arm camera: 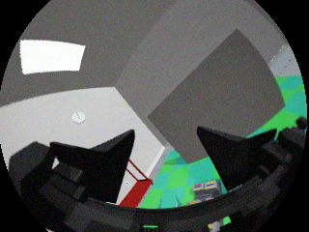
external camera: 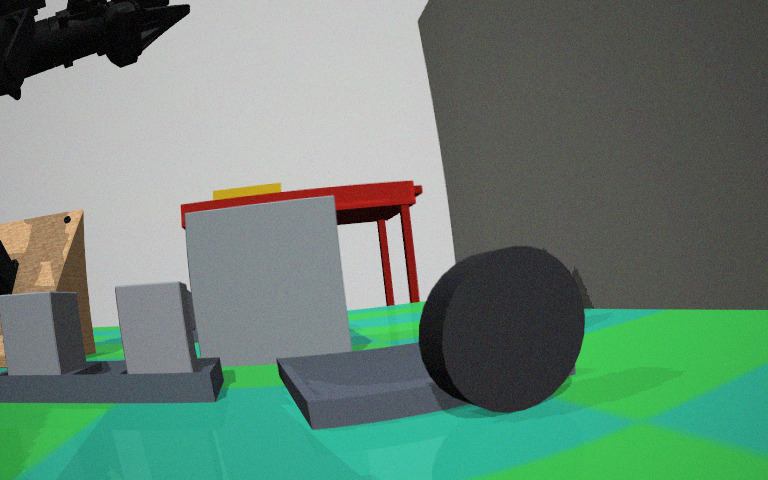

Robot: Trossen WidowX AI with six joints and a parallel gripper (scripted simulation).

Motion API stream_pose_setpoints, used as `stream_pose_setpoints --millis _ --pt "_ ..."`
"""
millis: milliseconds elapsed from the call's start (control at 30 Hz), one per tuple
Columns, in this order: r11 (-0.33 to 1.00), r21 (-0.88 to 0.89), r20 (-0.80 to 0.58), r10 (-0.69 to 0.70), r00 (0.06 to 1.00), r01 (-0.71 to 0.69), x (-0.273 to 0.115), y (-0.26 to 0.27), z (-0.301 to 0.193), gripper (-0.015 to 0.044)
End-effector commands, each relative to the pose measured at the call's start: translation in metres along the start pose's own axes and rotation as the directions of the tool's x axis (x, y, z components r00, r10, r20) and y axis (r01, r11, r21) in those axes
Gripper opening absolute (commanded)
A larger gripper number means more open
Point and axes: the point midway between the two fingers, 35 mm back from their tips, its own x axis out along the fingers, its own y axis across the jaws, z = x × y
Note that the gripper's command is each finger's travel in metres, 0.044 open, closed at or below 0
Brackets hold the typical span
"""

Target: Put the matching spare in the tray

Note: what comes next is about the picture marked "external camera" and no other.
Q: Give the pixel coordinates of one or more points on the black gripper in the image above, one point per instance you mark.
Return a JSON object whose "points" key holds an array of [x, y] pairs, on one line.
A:
{"points": [[121, 29]]}

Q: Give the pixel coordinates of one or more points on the black short cylinder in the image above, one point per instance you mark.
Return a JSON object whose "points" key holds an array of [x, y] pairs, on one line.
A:
{"points": [[502, 330]]}

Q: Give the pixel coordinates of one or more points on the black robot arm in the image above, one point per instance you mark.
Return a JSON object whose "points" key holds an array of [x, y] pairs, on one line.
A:
{"points": [[26, 50]]}

